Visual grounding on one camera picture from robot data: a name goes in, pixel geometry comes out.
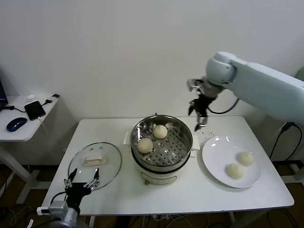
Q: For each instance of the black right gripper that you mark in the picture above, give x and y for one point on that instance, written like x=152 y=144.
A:
x=203 y=105

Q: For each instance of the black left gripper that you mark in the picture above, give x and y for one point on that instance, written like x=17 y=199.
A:
x=75 y=190

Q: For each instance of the white steamed baozi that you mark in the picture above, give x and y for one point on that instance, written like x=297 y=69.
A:
x=145 y=145
x=245 y=158
x=235 y=171
x=160 y=131

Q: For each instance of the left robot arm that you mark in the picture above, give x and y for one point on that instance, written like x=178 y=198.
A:
x=69 y=217

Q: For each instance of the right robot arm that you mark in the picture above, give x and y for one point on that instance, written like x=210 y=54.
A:
x=261 y=83

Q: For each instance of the stainless steel steamer basket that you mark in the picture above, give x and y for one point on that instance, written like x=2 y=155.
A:
x=171 y=147

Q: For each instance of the glass pot lid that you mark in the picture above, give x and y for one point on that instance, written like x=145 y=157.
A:
x=107 y=156

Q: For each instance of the white plate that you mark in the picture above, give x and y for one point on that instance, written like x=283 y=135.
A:
x=213 y=152

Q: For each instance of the white side desk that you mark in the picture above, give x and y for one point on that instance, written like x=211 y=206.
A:
x=28 y=131

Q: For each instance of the white electric cooker base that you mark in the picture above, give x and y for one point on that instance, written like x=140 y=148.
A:
x=159 y=178

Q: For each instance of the black smartphone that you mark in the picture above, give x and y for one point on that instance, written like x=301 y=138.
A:
x=35 y=110

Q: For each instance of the blue computer mouse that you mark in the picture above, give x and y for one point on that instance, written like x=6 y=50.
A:
x=16 y=124

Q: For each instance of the black usb adapter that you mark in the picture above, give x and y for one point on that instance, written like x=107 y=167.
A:
x=55 y=96

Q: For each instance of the white power strip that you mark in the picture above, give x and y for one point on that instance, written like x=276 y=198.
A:
x=162 y=216

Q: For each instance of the small white earbud case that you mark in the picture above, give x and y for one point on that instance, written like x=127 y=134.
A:
x=30 y=97

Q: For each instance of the white desk foot bar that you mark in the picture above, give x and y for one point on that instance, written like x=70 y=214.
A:
x=288 y=164

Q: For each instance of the dark laptop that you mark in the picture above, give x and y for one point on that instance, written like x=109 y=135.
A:
x=2 y=95

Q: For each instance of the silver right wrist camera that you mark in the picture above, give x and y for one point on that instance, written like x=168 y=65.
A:
x=193 y=85

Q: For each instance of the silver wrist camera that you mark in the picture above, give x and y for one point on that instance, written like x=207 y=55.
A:
x=58 y=207
x=193 y=85

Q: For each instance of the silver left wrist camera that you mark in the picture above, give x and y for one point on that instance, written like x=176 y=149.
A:
x=58 y=207

